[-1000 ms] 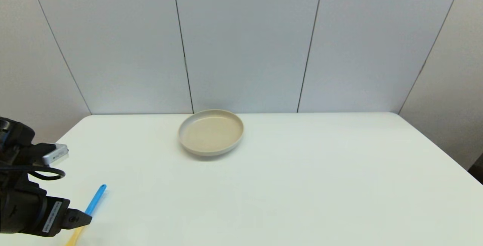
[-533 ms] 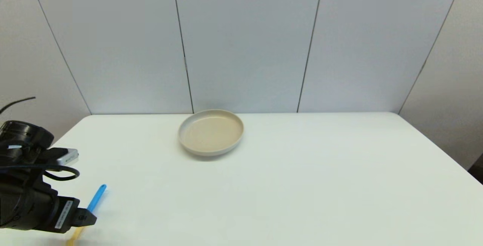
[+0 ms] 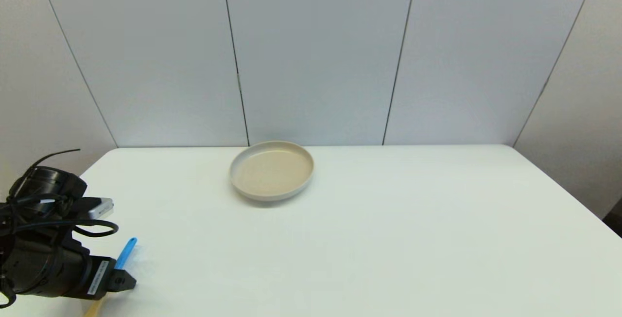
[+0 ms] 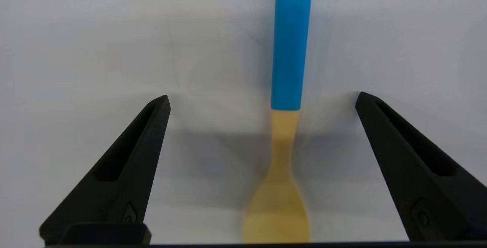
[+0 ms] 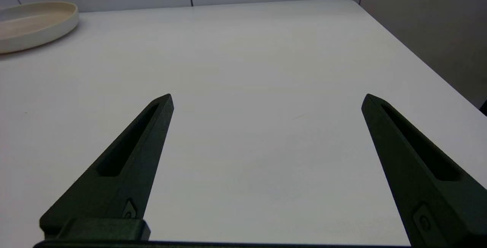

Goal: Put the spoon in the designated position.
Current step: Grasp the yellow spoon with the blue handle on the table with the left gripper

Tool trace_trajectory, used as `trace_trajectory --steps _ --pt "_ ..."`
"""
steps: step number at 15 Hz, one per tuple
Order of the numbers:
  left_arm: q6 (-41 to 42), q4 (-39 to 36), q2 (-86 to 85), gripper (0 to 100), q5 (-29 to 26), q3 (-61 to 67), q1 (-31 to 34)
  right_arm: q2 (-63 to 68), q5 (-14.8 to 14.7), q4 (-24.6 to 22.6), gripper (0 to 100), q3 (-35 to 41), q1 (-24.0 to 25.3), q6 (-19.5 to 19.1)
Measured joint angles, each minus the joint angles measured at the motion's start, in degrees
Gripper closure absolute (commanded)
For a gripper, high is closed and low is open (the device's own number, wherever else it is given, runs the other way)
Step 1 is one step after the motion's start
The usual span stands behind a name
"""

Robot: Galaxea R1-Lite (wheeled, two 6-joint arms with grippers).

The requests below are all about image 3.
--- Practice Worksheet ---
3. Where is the blue and yellow spoon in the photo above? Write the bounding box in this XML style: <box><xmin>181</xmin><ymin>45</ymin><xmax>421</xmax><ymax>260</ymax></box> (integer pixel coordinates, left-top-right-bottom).
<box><xmin>84</xmin><ymin>237</ymin><xmax>138</xmax><ymax>317</ymax></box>

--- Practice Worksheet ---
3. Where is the beige round plate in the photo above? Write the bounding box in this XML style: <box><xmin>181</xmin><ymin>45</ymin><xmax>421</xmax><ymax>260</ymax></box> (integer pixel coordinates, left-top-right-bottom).
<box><xmin>229</xmin><ymin>141</ymin><xmax>315</xmax><ymax>202</ymax></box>

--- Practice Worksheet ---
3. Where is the dark object behind table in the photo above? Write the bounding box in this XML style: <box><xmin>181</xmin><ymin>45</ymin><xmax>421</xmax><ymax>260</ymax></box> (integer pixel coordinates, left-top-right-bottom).
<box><xmin>602</xmin><ymin>197</ymin><xmax>622</xmax><ymax>238</ymax></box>

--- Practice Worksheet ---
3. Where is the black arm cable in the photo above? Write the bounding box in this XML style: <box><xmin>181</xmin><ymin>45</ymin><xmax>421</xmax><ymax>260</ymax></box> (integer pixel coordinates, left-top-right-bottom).
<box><xmin>0</xmin><ymin>149</ymin><xmax>120</xmax><ymax>308</ymax></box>

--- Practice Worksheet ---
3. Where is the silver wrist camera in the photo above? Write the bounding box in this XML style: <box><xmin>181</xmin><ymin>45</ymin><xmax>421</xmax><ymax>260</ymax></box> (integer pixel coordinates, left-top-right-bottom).
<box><xmin>73</xmin><ymin>197</ymin><xmax>115</xmax><ymax>220</ymax></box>

